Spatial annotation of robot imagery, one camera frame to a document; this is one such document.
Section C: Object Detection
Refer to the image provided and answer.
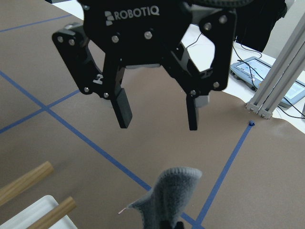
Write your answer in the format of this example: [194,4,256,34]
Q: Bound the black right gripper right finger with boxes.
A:
[175,221,184,229]

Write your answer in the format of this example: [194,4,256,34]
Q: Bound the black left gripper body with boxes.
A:
[52,0,248,100]

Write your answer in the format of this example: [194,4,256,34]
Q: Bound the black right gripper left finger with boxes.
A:
[160,221,172,229]

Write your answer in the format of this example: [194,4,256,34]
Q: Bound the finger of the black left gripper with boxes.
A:
[111,87,132,128]
[186,95,210,131]

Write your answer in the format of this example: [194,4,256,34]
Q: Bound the grey blue towel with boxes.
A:
[125,167,203,229]

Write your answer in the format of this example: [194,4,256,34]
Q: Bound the white wooden towel rack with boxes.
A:
[0,161,77,229]

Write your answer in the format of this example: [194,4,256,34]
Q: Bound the teach pendant with red button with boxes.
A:
[230,57,271,91]

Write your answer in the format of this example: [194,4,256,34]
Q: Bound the aluminium frame post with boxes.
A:
[246,16,305,119]

